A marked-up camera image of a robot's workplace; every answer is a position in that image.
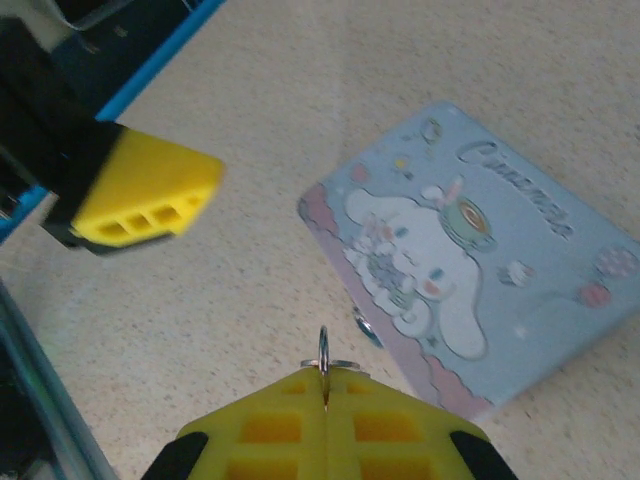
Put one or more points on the aluminium side rail blue edged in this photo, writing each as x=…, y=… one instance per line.
x=165, y=45

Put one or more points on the aluminium front rail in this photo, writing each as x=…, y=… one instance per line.
x=45, y=380

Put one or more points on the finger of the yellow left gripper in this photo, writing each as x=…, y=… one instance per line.
x=145, y=190

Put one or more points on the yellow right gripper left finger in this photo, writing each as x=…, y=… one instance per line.
x=260, y=440

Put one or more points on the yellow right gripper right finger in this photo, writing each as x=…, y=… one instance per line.
x=400, y=440

